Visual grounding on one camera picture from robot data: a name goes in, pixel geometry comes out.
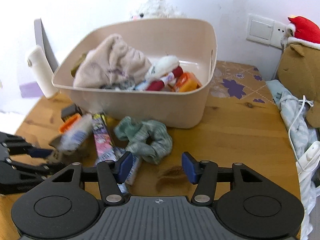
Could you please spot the wooden desktop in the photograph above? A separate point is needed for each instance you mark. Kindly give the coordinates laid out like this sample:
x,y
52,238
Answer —
x,y
225,142

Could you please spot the white power adapter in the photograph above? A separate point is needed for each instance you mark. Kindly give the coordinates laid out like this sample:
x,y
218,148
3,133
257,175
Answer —
x,y
308,157

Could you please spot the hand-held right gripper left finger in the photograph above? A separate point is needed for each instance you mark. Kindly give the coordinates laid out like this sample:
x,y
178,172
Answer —
x,y
125,165

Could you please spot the beige plastic storage bin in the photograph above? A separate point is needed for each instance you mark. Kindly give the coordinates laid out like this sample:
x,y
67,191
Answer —
x,y
150,107

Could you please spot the grey upright board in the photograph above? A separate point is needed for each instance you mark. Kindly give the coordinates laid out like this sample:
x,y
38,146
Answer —
x,y
42,35

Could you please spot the brown plush toy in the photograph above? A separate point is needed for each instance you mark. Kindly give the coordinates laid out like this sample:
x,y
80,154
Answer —
x,y
300,75

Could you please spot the white wall switch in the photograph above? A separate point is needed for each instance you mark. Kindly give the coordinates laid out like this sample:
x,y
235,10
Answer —
x,y
260,30

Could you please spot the orange pill bottle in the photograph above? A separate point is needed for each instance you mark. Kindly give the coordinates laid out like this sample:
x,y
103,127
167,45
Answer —
x,y
187,82

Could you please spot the small black box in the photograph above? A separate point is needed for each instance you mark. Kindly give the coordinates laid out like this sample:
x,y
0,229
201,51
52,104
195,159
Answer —
x,y
70,111

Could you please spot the blue and white tissue pack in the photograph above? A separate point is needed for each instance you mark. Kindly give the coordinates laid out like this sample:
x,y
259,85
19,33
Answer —
x,y
133,170

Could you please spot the white thermos bottle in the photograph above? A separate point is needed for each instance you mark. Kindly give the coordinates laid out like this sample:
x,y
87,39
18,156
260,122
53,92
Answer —
x,y
43,75

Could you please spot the brown mat with purple flowers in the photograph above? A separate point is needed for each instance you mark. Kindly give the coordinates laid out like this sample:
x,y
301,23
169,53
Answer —
x,y
235,82

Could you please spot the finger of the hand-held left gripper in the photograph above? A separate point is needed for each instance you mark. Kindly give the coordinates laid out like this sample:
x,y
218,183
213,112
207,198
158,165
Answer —
x,y
30,168
37,153

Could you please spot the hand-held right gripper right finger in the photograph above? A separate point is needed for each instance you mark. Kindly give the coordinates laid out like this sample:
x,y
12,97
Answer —
x,y
190,168

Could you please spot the white wall socket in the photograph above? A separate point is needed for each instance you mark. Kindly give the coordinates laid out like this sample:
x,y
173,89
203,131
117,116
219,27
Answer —
x,y
281,33

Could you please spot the white fluffy plush toy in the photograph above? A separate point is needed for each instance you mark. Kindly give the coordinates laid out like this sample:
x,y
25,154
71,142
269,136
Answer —
x,y
155,7

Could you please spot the beige fluffy cloth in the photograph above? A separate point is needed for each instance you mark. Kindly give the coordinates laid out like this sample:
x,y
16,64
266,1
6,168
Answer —
x,y
110,62

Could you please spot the light blue patterned cloth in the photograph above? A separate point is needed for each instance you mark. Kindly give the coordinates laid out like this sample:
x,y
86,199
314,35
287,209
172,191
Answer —
x,y
292,115

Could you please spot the dark patterned toothpaste box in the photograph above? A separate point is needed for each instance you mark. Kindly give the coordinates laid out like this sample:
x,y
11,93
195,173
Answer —
x,y
101,135

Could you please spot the green knitted cloth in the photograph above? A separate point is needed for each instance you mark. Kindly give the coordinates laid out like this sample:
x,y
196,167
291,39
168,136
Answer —
x,y
150,140

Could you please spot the red plush toy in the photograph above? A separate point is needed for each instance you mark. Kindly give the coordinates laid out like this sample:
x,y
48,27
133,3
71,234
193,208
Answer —
x,y
306,28

